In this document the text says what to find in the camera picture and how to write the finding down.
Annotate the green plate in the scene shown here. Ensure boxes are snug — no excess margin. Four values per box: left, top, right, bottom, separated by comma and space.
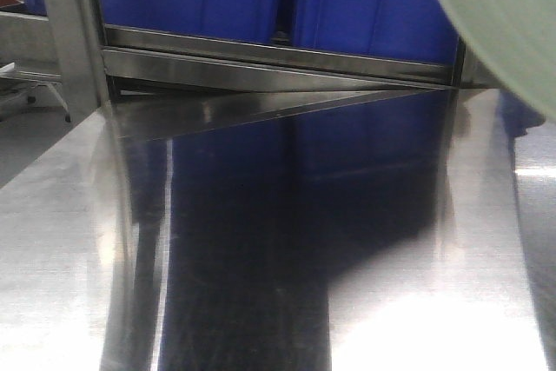
440, 0, 555, 119

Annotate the stainless steel shelf rack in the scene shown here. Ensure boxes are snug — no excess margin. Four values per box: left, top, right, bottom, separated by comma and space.
33, 0, 500, 108

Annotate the blue plastic bin middle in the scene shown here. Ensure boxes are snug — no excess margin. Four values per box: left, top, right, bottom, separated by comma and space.
291, 0, 459, 65

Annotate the wheeled cart at left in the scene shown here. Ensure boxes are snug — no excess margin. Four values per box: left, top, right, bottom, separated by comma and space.
1, 63, 72, 123

